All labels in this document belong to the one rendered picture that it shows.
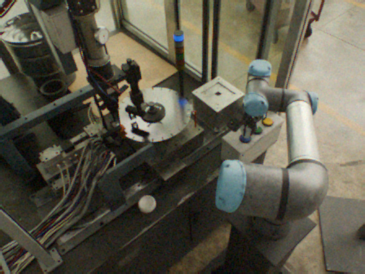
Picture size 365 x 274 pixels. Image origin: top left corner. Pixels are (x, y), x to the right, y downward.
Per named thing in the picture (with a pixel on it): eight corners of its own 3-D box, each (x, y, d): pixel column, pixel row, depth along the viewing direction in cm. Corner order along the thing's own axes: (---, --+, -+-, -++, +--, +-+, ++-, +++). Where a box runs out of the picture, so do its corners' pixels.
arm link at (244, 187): (257, 214, 114) (285, 223, 61) (217, 207, 117) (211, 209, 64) (261, 182, 116) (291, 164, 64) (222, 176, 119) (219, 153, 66)
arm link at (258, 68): (247, 72, 99) (249, 55, 104) (244, 97, 107) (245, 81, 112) (272, 74, 97) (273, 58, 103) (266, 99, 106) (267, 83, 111)
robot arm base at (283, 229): (298, 223, 120) (305, 211, 112) (273, 247, 114) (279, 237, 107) (269, 196, 128) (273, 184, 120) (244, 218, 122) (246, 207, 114)
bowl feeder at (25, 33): (68, 59, 195) (46, 3, 167) (91, 82, 179) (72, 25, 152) (21, 80, 183) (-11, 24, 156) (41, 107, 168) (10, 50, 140)
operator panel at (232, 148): (261, 128, 152) (266, 106, 140) (278, 141, 146) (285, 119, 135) (219, 158, 141) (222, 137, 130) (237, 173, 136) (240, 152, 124)
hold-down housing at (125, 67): (141, 96, 122) (132, 53, 106) (146, 104, 119) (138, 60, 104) (128, 102, 120) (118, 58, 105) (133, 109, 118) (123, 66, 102)
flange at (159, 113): (135, 117, 132) (134, 113, 130) (147, 100, 138) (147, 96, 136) (158, 125, 129) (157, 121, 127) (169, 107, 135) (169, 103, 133)
